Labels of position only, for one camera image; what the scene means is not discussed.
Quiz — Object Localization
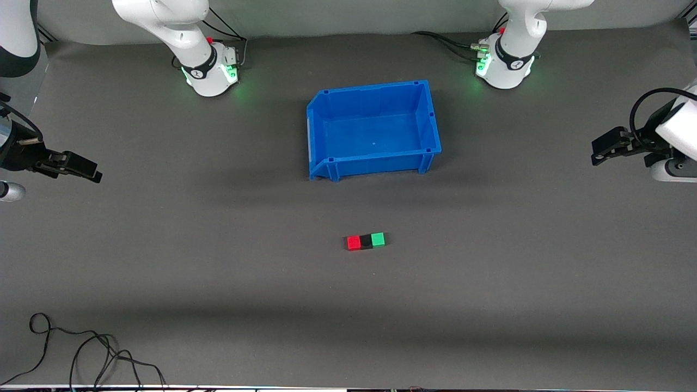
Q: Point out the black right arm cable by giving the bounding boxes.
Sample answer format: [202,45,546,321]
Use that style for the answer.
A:
[0,100,44,143]

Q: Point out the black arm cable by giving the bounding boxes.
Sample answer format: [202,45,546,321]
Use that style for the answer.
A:
[0,100,44,143]
[629,87,697,149]

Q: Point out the black left arm base cables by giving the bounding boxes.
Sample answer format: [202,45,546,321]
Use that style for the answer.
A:
[411,14,510,62]

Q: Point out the black arm base cables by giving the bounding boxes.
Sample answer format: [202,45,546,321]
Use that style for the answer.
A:
[411,14,510,62]
[173,8,249,70]

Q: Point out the black right arm base cables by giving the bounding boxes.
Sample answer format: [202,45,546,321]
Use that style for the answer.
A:
[173,8,249,70]

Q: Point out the blue plastic storage bin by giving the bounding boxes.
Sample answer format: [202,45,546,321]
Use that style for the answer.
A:
[306,80,442,182]

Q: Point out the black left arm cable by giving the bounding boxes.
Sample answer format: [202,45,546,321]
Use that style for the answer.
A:
[629,87,697,149]

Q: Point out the thin black loose cable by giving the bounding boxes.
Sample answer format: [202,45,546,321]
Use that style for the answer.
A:
[0,313,168,388]

